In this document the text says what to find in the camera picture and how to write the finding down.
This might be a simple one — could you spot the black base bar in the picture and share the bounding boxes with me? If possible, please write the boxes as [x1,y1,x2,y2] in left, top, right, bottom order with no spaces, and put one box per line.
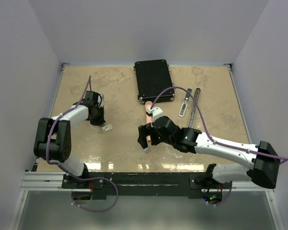
[61,172,230,200]

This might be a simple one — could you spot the purple cable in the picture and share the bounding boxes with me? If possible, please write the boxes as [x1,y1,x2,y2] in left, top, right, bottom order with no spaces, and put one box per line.
[150,86,288,207]
[45,75,118,213]

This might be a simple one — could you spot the small white card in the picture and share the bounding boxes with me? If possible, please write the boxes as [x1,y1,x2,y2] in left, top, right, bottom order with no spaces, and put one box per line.
[101,124,113,132]

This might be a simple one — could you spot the grey stapler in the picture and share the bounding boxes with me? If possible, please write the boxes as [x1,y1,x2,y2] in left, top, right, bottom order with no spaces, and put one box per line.
[187,88,201,128]

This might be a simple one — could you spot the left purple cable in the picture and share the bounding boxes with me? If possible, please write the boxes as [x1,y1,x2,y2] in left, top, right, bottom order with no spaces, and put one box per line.
[45,75,118,213]

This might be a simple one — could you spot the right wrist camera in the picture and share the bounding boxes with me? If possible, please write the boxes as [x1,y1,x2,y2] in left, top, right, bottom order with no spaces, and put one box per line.
[145,107,163,120]

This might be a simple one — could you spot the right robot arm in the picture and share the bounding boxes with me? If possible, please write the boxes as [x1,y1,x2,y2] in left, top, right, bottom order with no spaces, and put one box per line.
[137,116,280,189]

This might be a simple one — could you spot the black hard case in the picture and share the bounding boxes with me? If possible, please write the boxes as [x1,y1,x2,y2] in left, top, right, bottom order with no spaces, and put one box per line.
[133,59,175,104]

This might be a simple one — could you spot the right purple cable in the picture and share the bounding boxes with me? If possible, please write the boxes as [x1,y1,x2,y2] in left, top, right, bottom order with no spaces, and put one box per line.
[150,86,288,207]

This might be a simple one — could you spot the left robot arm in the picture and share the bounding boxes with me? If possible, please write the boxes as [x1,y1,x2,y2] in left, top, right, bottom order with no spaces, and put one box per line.
[34,91,106,188]

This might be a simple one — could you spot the pink toy microphone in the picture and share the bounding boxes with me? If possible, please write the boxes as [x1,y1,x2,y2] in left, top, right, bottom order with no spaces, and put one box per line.
[144,101,154,142]

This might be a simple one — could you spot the light blue stapler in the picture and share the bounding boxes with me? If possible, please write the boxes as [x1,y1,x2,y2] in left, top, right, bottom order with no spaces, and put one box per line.
[179,88,192,117]

